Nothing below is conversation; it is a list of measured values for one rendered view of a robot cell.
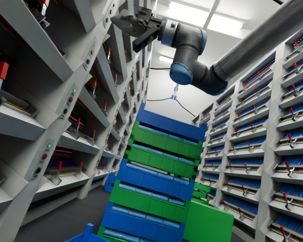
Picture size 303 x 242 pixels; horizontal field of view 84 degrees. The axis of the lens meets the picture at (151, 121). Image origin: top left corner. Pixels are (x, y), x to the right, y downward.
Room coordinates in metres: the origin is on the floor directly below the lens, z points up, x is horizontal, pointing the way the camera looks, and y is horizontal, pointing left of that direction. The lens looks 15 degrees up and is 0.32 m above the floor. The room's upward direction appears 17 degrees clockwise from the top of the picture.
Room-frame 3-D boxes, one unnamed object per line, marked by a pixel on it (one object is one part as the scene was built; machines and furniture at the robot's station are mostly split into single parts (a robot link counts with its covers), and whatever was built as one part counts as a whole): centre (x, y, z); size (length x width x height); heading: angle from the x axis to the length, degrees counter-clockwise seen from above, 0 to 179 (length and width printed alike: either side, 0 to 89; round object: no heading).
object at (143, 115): (0.78, -0.08, 0.52); 0.30 x 0.20 x 0.08; 93
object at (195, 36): (0.55, -0.05, 0.82); 0.12 x 0.09 x 0.10; 90
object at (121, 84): (1.25, 0.38, 0.89); 0.20 x 0.09 x 1.77; 89
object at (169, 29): (0.55, 0.04, 0.83); 0.10 x 0.05 x 0.09; 0
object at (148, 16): (0.55, 0.12, 0.83); 0.12 x 0.08 x 0.09; 90
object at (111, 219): (0.78, -0.08, 0.12); 0.30 x 0.20 x 0.08; 93
